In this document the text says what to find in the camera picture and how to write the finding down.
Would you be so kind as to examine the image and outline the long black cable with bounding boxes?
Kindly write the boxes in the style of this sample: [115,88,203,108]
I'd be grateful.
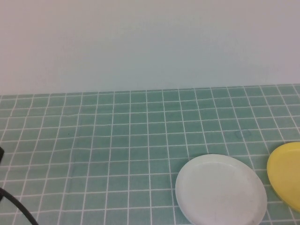
[0,187,39,225]

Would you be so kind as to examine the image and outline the yellow plastic plate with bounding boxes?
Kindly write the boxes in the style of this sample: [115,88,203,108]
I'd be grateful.
[266,141,300,210]

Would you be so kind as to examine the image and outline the white plastic plate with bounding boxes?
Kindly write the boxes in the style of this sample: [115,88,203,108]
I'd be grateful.
[175,153,268,225]

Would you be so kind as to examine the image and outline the green white checked tablecloth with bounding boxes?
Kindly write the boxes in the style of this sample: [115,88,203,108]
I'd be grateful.
[0,84,300,225]

